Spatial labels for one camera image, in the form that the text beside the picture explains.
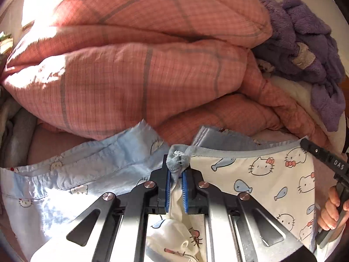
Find white pillow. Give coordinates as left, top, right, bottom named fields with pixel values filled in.
left=268, top=74, right=347, bottom=153

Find white Hello Kitty pants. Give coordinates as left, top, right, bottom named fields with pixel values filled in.
left=145, top=128, right=316, bottom=261

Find blue Hello Kitty pajama top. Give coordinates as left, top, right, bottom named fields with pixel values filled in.
left=1, top=121, right=169, bottom=260

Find purple fleece blanket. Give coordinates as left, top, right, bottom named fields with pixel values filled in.
left=253, top=0, right=346, bottom=132

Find person right hand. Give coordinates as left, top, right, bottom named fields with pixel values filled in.
left=317, top=186, right=348, bottom=231

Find dark folded clothes stack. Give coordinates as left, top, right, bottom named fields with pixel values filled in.
left=1, top=87, right=37, bottom=170

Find pink plaid quilt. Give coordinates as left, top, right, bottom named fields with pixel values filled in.
left=1, top=0, right=330, bottom=147

